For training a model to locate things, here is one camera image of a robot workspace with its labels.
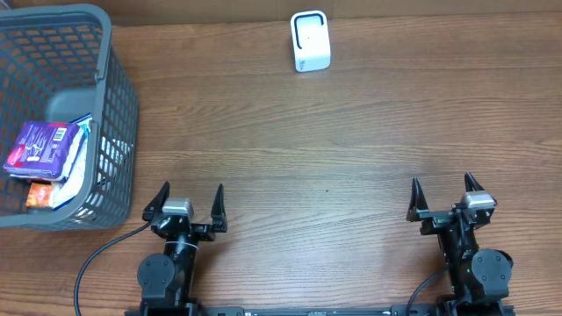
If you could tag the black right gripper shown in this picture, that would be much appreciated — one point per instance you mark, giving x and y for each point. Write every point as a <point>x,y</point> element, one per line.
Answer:
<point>435,219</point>

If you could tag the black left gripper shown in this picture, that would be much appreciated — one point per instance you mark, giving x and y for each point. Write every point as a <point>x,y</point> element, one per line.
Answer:
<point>206,233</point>

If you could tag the white blue snack bag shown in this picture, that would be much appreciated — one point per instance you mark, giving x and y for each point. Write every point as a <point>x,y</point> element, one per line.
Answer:
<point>66,192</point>

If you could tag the small orange snack packet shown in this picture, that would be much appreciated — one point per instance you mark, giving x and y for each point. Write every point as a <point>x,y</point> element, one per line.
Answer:
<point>40,195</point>

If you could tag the purple sanitary pad pack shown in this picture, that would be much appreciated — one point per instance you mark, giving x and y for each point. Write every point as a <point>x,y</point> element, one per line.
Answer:
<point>45,151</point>

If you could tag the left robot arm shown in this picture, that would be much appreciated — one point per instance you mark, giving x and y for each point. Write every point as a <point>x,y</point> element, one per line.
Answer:
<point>166,278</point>

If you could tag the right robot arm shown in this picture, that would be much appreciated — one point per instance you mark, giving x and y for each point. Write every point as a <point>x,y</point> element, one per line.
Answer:
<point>479,278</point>

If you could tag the white barcode scanner stand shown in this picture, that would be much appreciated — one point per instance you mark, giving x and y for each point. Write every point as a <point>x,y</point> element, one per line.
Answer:
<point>310,40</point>

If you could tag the grey plastic shopping basket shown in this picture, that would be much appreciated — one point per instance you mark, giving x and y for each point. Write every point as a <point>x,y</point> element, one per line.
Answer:
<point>58,64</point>

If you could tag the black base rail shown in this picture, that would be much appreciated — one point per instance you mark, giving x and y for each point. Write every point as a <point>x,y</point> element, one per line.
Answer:
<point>394,310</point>

